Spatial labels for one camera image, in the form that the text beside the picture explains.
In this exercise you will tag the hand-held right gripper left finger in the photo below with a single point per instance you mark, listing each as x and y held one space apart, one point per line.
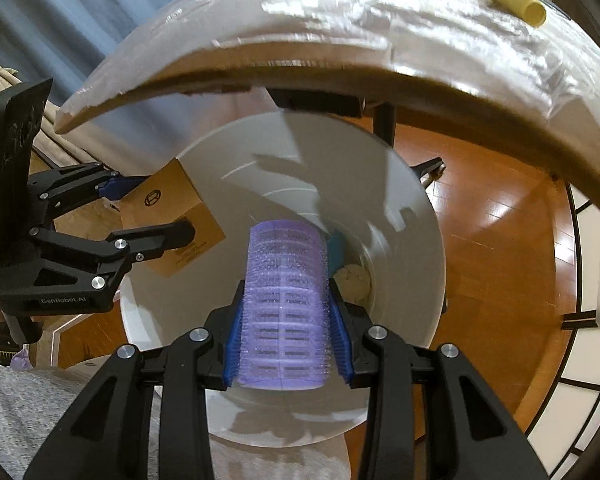
232 355

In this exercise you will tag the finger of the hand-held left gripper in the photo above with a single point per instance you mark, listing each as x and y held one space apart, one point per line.
155 237
112 187

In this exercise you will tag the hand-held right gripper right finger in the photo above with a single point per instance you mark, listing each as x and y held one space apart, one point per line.
342 350

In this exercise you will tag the brown cardboard piece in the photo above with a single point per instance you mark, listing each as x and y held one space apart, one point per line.
165 205

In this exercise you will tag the beige sponge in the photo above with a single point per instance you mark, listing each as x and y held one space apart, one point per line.
352 282

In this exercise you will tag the purple hair roller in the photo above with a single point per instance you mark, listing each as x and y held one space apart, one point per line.
285 300

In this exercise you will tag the teal blue packet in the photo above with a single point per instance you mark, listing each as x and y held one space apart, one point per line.
336 255

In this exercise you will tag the white round bowl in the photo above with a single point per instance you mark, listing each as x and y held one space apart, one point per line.
405 260

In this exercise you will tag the blue curtain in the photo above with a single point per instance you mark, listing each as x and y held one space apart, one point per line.
80 25

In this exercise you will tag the black metal clamp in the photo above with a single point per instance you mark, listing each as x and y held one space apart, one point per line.
427 167

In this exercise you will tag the white door with black lattice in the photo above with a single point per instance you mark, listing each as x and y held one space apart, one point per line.
595 260

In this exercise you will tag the white covered table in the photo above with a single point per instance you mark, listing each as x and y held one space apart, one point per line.
380 25

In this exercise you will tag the black table frame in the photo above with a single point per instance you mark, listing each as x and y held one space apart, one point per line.
385 120

